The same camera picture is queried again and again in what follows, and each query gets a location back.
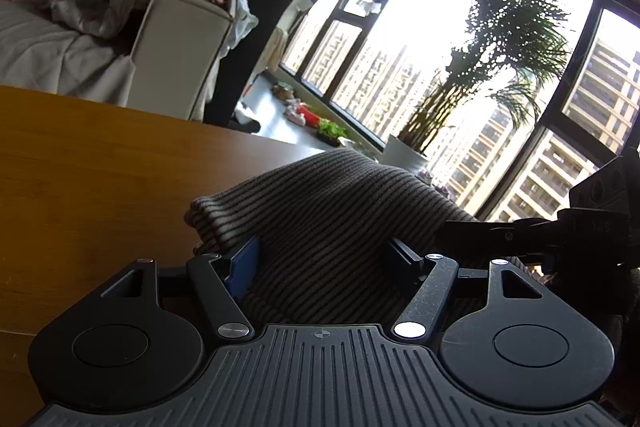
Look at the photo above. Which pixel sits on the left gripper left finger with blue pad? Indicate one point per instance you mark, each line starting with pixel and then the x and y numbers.
pixel 221 282

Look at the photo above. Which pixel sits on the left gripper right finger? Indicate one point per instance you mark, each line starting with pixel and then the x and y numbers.
pixel 435 275

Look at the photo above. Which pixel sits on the striped knit sweater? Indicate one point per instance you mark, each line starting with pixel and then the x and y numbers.
pixel 323 225

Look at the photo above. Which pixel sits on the white ribbed plant pot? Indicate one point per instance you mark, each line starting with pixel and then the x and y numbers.
pixel 398 154

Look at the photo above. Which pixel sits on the green plant tray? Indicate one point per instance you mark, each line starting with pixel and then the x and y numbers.
pixel 330 132

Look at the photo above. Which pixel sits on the red bowl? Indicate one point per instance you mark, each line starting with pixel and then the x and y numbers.
pixel 311 119

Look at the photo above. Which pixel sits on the tall green palm plant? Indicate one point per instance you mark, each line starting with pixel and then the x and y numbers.
pixel 512 49

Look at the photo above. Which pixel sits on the beige sofa with grey cover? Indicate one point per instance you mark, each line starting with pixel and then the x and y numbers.
pixel 164 61

